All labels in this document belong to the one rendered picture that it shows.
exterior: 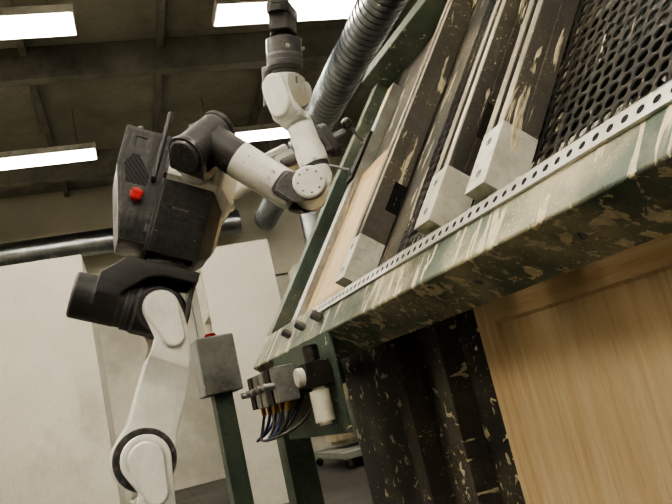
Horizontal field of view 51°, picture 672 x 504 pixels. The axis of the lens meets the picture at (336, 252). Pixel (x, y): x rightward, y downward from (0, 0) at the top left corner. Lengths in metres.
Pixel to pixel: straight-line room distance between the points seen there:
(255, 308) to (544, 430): 4.41
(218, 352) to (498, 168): 1.33
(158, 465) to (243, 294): 4.11
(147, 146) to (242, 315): 3.94
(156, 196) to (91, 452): 2.46
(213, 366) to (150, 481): 0.66
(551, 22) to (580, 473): 0.82
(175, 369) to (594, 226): 1.09
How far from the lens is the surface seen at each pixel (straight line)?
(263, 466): 5.63
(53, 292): 4.17
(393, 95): 2.55
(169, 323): 1.73
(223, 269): 5.75
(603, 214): 0.92
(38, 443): 4.09
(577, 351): 1.34
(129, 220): 1.77
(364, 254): 1.72
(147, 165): 1.82
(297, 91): 1.75
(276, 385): 1.81
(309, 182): 1.61
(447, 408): 1.68
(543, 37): 1.35
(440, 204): 1.32
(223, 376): 2.26
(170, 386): 1.74
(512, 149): 1.20
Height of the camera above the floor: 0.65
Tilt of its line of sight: 12 degrees up
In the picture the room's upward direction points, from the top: 13 degrees counter-clockwise
